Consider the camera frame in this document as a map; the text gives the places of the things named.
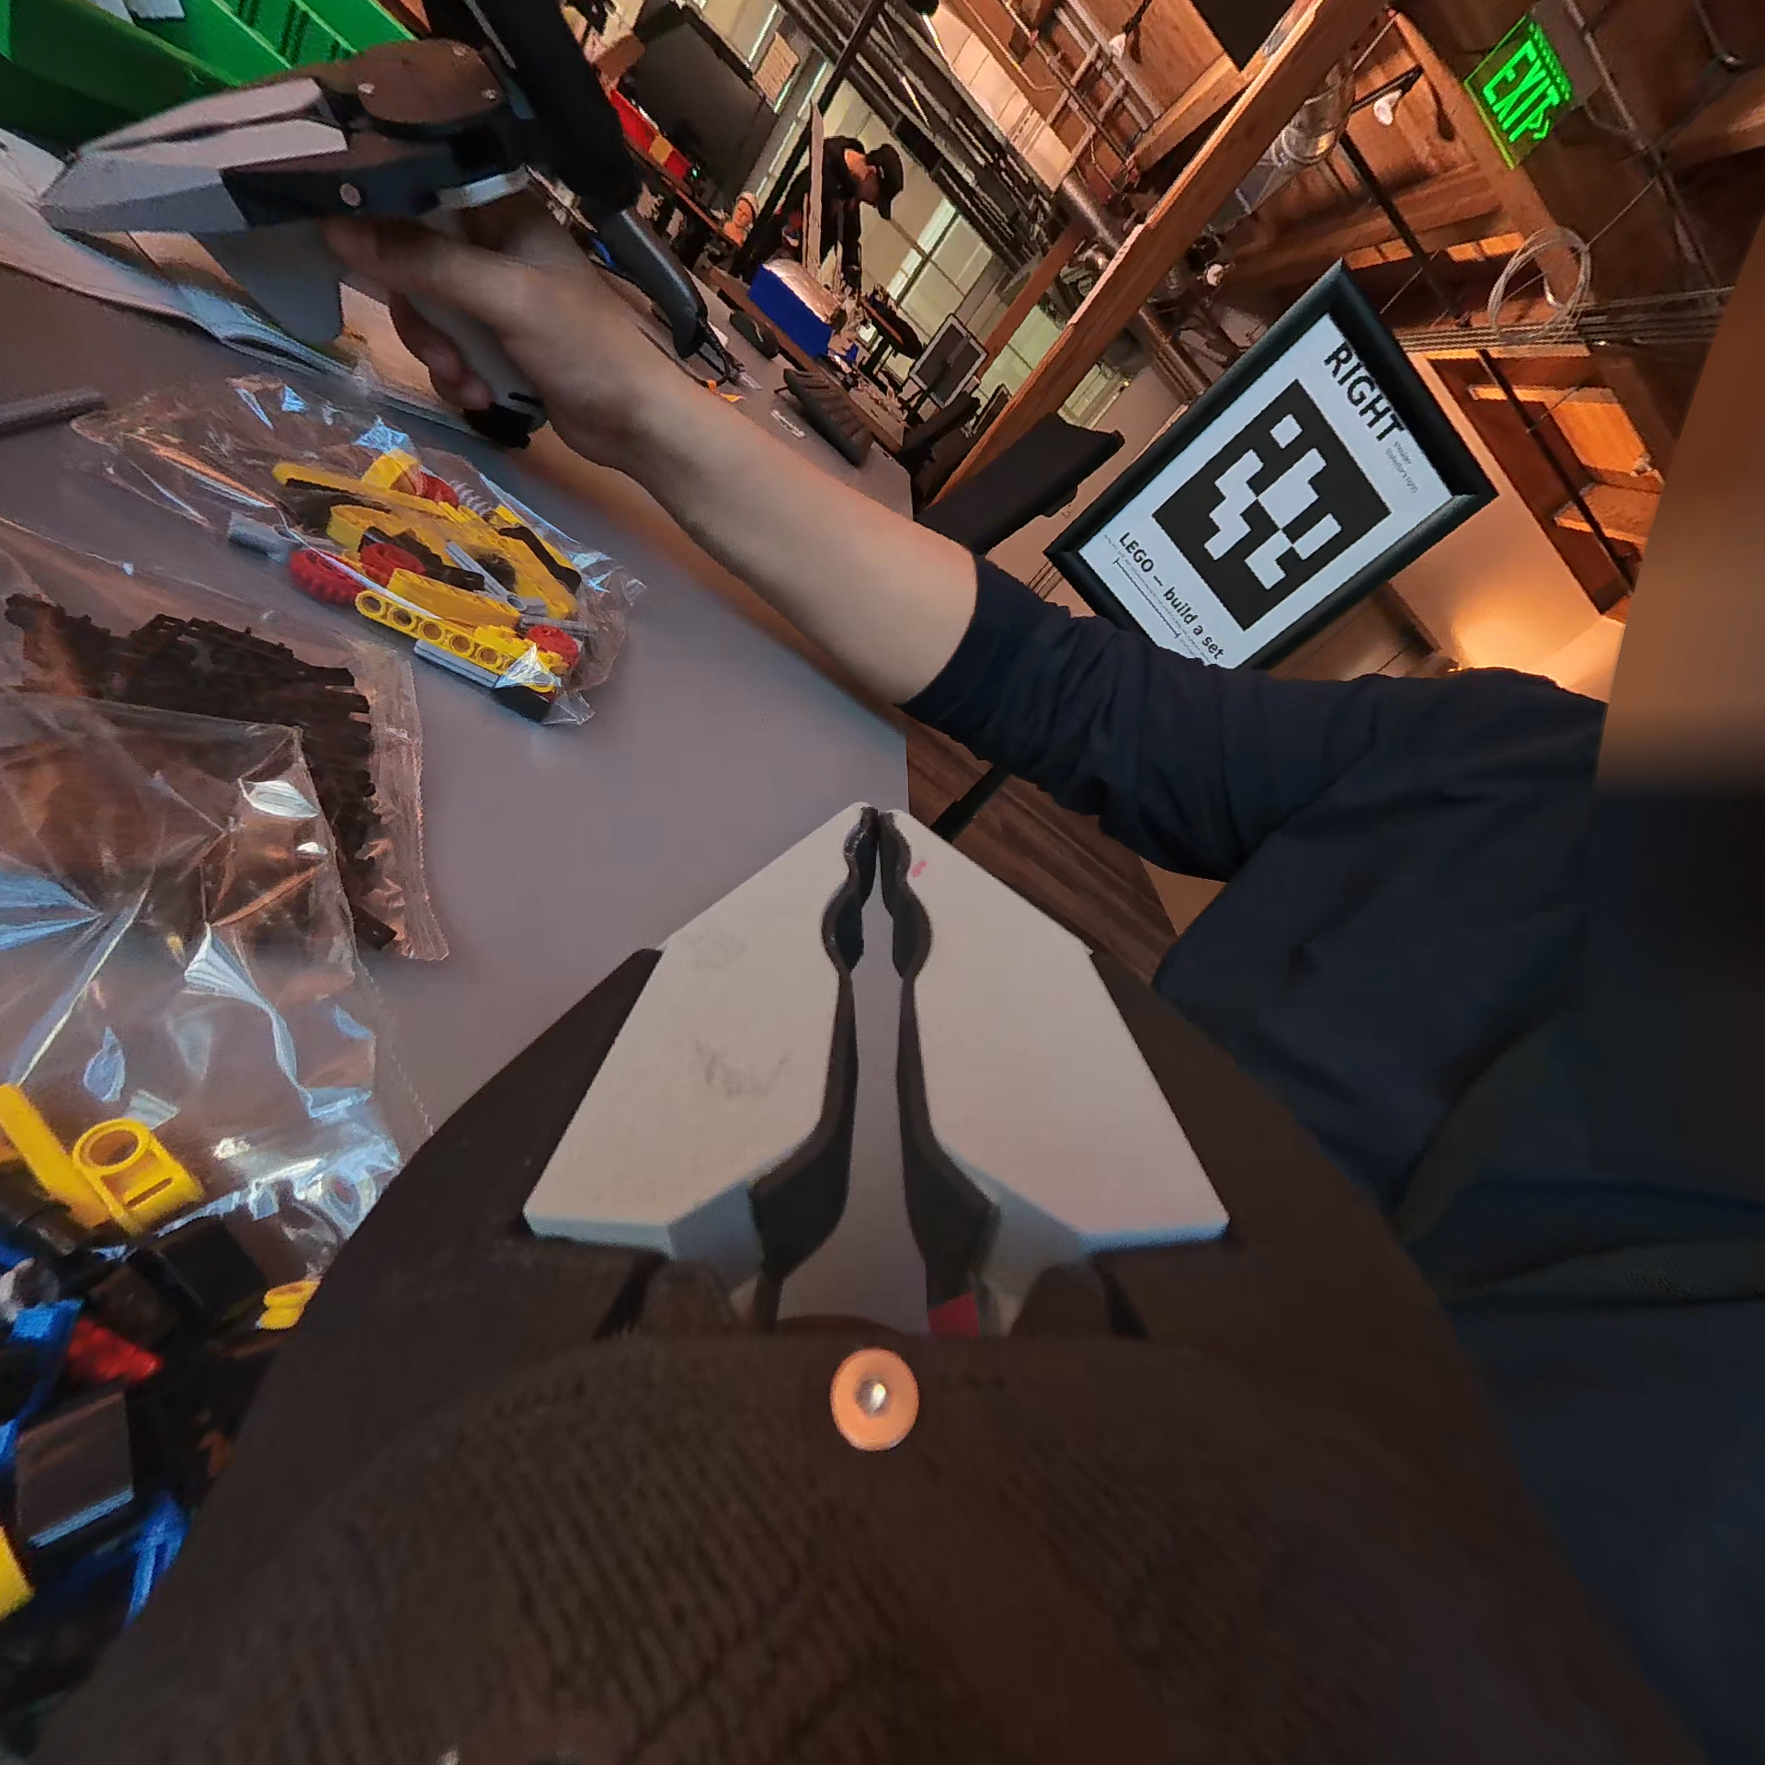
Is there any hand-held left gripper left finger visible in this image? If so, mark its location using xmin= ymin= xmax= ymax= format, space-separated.
xmin=521 ymin=802 xmax=883 ymax=1327

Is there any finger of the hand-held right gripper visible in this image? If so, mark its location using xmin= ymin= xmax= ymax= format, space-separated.
xmin=38 ymin=142 xmax=346 ymax=240
xmin=75 ymin=70 xmax=352 ymax=169

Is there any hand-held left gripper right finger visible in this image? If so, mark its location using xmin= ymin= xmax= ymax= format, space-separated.
xmin=875 ymin=811 xmax=1232 ymax=1339

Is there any bag of black lego pieces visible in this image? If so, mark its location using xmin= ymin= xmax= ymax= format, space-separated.
xmin=0 ymin=536 xmax=452 ymax=967

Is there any clear plastic lego bag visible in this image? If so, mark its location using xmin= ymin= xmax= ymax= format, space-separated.
xmin=0 ymin=686 xmax=408 ymax=1731

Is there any person's right forearm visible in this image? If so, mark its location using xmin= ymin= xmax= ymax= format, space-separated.
xmin=599 ymin=371 xmax=1609 ymax=886

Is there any lego instruction booklet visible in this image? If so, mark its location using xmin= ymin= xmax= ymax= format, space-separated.
xmin=0 ymin=184 xmax=465 ymax=422

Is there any bag of yellow lego pieces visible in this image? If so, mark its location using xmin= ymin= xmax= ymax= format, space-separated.
xmin=72 ymin=374 xmax=649 ymax=729

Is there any person's right hand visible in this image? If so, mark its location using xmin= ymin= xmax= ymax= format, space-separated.
xmin=323 ymin=203 xmax=693 ymax=472

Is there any green plastic bin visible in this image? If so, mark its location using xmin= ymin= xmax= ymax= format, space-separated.
xmin=0 ymin=0 xmax=415 ymax=118

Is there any dark computer monitor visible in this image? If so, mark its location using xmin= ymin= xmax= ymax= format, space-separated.
xmin=625 ymin=10 xmax=782 ymax=169

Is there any person's dark clothed body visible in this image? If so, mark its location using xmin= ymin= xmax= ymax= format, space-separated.
xmin=1156 ymin=662 xmax=1765 ymax=1765

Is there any blue storage box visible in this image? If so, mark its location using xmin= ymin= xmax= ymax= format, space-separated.
xmin=747 ymin=259 xmax=847 ymax=354

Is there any black computer keyboard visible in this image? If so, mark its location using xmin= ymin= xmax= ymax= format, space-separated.
xmin=780 ymin=368 xmax=878 ymax=467

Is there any black office chair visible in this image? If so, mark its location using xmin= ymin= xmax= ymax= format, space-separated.
xmin=916 ymin=417 xmax=1127 ymax=556

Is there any framed marker sign on stand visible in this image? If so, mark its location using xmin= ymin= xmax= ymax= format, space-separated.
xmin=1044 ymin=259 xmax=1500 ymax=671

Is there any green exit sign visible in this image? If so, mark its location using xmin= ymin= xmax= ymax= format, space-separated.
xmin=1465 ymin=15 xmax=1575 ymax=169

